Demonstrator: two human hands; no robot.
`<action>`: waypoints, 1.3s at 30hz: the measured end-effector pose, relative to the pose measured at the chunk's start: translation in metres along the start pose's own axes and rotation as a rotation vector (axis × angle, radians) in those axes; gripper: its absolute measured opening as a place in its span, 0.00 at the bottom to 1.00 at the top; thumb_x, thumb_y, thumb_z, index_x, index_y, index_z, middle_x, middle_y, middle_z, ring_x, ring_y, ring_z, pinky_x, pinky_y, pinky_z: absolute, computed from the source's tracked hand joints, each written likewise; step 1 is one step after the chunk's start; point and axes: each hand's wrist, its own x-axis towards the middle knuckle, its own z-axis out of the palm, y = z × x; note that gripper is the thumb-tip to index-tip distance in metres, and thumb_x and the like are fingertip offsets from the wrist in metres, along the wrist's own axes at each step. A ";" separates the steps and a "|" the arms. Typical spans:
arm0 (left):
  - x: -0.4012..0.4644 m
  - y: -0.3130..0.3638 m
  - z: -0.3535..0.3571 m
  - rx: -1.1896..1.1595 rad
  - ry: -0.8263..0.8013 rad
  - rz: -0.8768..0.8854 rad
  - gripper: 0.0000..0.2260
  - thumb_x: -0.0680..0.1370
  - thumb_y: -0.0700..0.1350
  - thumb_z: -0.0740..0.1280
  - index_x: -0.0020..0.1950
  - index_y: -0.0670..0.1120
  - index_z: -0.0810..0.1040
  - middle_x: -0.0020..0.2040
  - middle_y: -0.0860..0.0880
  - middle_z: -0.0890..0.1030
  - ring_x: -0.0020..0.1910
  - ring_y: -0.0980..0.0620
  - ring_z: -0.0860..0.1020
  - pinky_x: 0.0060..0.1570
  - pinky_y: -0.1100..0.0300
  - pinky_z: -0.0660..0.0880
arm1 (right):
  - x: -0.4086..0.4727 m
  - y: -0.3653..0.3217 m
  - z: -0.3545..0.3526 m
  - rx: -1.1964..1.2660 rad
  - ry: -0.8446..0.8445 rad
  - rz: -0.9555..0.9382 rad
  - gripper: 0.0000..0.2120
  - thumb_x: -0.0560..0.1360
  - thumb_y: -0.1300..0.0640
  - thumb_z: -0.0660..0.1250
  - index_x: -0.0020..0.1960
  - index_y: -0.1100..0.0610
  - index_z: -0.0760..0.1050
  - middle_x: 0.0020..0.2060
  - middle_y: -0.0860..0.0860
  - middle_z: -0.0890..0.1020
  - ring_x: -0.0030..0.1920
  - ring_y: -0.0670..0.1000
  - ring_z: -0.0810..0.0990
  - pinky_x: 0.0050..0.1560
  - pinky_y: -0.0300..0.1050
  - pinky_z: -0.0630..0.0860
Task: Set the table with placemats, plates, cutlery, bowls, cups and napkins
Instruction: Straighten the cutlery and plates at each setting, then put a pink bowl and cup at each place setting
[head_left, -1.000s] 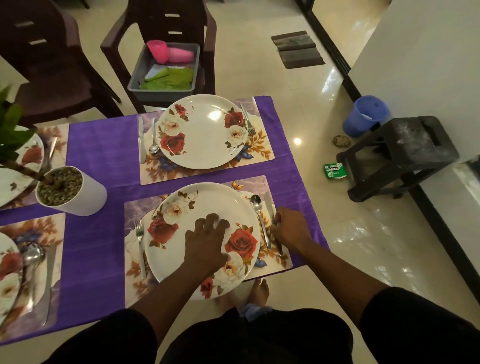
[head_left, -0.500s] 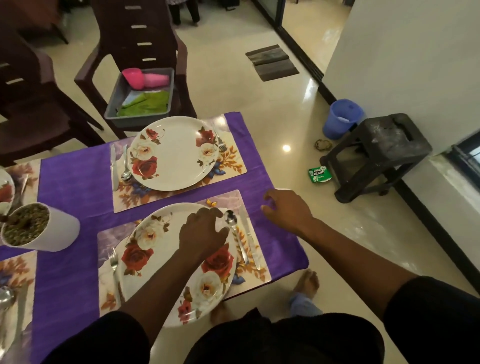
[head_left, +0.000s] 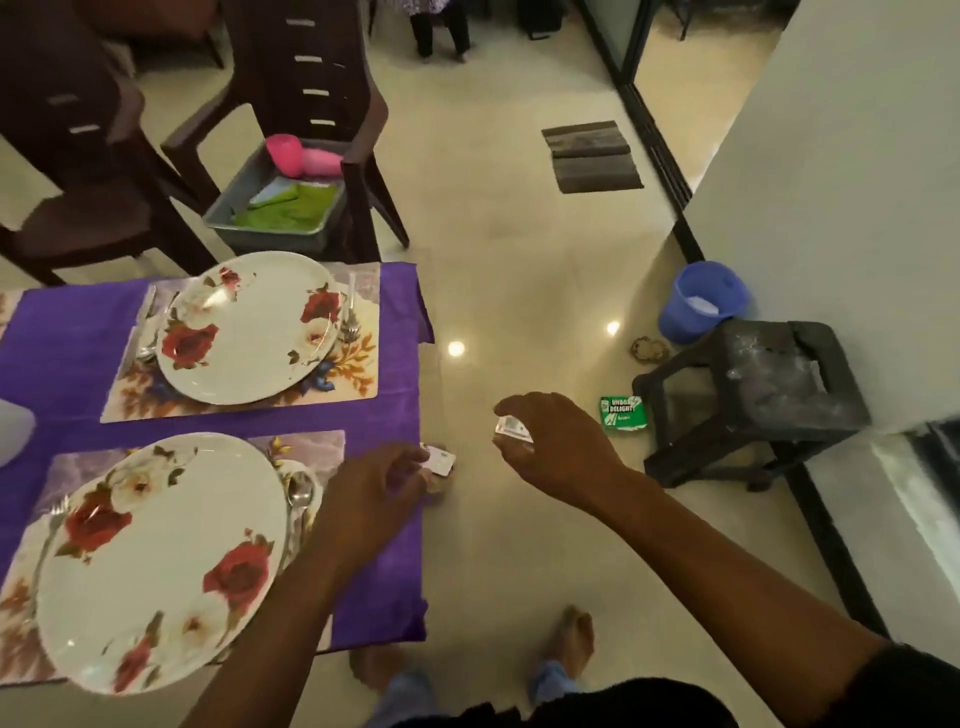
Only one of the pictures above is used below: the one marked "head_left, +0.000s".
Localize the person's right hand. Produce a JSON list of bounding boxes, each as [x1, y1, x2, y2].
[[491, 391, 631, 519]]

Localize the person's left hand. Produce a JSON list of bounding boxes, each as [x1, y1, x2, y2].
[[311, 442, 435, 571]]

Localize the green packet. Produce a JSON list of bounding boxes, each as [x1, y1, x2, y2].
[[598, 395, 650, 434]]

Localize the floral print placemat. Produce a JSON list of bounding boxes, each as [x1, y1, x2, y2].
[[101, 262, 382, 425], [0, 429, 346, 688]]

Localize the white rose print plate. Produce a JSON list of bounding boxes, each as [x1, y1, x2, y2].
[[35, 432, 290, 697], [155, 251, 344, 407]]

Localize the steel table knife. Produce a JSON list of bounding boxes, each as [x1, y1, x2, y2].
[[133, 284, 159, 354]]

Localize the green ribbed mat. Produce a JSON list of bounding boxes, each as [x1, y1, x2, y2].
[[232, 182, 340, 234]]

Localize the stack of pink cups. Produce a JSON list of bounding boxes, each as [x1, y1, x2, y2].
[[299, 147, 346, 179]]

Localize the person's right forearm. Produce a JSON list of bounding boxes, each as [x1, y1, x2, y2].
[[592, 464, 890, 728]]

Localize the person's left foot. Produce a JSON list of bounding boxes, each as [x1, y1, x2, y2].
[[348, 646, 410, 695]]

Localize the person's foot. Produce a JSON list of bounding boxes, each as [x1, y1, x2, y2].
[[543, 605, 596, 680], [348, 646, 410, 695]]

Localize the person's right foot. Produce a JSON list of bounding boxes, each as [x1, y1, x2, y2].
[[543, 605, 596, 680]]

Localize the person's light blue trousers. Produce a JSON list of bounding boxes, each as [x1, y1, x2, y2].
[[363, 659, 583, 728]]

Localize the person's black shirt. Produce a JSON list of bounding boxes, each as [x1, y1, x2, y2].
[[389, 644, 960, 728]]

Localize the purple tablecloth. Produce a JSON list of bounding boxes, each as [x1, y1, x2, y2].
[[0, 260, 436, 654]]

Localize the blue plastic bucket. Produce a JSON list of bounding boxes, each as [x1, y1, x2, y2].
[[658, 260, 751, 346]]

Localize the black plastic stool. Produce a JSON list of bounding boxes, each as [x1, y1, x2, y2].
[[632, 318, 874, 494]]

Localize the grey plastic tub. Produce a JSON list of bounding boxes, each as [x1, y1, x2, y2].
[[202, 138, 350, 256]]

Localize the grey striped doormat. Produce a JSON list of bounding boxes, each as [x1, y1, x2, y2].
[[541, 119, 646, 196]]

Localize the black framed glass door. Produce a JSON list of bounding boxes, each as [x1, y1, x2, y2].
[[571, 0, 706, 264]]

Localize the green plant in white pot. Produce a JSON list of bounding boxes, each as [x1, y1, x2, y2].
[[0, 399, 37, 468]]

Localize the black barred window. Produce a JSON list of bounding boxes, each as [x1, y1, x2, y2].
[[903, 416, 960, 526]]

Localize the brown plastic armchair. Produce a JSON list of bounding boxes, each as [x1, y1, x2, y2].
[[0, 0, 219, 288], [161, 0, 412, 264]]

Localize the black backpack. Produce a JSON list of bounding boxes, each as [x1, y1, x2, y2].
[[517, 0, 568, 40]]

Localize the grey patterned hanging cloth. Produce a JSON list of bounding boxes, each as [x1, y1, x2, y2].
[[401, 0, 474, 65]]

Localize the maroon upholstered sofa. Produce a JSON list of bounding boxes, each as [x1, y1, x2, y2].
[[71, 0, 226, 46]]

